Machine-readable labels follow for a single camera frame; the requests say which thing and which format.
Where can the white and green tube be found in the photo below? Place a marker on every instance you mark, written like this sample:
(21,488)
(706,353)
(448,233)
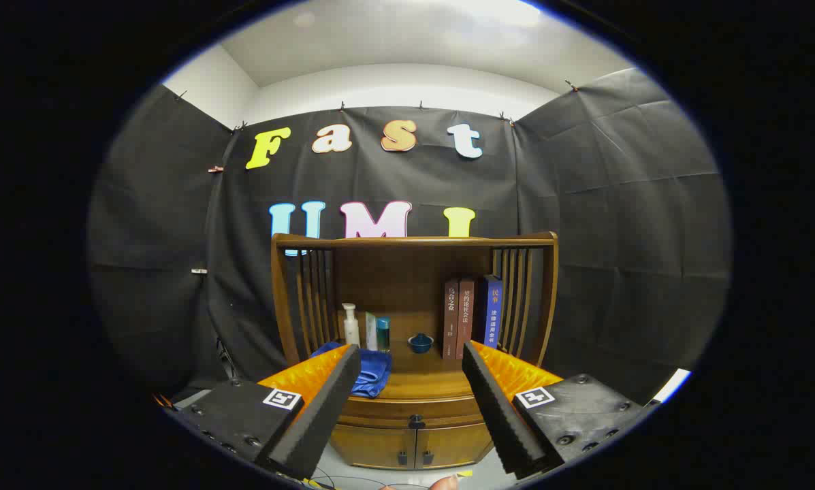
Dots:
(371,333)

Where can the white pump bottle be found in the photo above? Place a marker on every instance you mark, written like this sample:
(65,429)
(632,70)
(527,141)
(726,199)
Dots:
(351,333)

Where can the dark brown book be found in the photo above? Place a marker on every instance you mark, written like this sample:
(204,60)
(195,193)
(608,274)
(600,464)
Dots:
(451,320)

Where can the blue lidded cup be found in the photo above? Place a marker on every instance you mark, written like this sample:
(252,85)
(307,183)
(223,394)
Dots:
(421,344)

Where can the blue towel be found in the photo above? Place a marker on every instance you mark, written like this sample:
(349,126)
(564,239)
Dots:
(374,373)

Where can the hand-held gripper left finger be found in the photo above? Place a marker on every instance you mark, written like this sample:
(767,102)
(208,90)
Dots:
(318,415)

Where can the wooden drawer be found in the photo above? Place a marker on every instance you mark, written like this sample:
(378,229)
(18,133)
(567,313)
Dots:
(380,413)

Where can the wooden cabinet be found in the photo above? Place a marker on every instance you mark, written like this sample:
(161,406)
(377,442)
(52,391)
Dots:
(393,286)

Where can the wooden cabinet door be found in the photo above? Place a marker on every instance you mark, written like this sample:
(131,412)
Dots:
(455,446)
(373,448)

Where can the blue book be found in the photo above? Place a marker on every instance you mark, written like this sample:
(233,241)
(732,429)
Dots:
(493,313)

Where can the black backdrop cloth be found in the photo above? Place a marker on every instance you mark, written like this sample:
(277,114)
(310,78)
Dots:
(584,204)

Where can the reddish brown book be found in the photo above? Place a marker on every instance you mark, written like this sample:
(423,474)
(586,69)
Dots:
(466,313)

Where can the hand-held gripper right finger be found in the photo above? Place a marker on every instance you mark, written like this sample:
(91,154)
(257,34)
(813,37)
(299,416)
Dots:
(499,415)

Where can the wooden countertop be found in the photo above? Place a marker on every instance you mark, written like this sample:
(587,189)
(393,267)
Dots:
(424,381)

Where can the yellow and black striped tape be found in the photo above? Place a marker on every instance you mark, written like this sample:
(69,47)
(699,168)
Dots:
(318,484)

